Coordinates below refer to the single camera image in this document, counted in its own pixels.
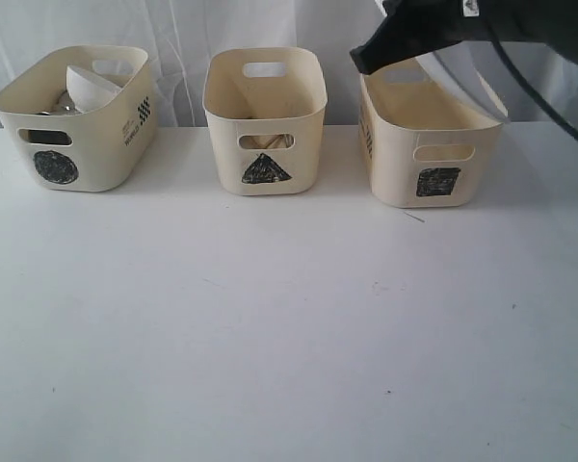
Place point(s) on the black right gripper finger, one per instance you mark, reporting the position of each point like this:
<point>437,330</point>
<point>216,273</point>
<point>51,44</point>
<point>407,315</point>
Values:
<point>398,39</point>

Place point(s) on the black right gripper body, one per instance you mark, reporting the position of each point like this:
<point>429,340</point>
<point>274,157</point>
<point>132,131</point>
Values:
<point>552,23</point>

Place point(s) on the white square plate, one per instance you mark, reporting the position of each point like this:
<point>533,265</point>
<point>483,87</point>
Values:
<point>500,79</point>

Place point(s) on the stainless steel spoon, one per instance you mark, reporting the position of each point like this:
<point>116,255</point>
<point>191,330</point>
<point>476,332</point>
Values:
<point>280,141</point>

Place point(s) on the white ceramic bowl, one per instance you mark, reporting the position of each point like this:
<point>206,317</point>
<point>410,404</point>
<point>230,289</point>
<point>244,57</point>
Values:
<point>88,90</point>

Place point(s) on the stainless steel bowl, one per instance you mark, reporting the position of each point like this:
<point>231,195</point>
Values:
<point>64,106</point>

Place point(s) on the stainless steel mug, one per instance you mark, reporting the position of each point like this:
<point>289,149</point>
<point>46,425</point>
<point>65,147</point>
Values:
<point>50,137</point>

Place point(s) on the cream bin with black square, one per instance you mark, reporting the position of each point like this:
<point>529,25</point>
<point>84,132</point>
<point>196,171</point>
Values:
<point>423,147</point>

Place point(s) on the cream bin with black triangle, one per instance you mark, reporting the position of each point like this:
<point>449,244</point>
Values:
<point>264,92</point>

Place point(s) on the cream bin with black circle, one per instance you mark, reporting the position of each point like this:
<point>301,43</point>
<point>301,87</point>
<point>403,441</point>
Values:
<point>106,143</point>

